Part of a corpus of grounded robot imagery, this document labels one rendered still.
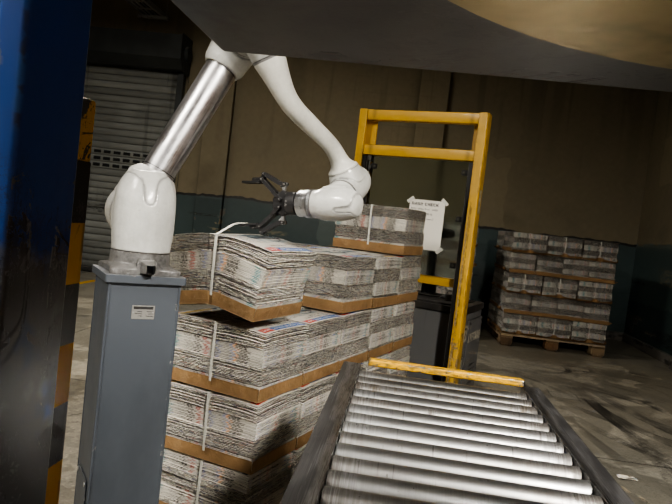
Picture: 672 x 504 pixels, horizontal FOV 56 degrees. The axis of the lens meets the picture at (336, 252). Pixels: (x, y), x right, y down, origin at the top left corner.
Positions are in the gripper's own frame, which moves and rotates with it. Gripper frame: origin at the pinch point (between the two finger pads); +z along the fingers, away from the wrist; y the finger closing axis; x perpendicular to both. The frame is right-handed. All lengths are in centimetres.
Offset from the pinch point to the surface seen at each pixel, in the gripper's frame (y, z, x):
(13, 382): 23, -83, -148
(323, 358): 55, -15, 34
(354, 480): 50, -81, -85
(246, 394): 61, -10, -10
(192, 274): 24.3, 9.3, -14.2
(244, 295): 29.4, -11.1, -14.6
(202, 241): 13.6, 6.2, -14.0
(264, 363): 51, -15, -8
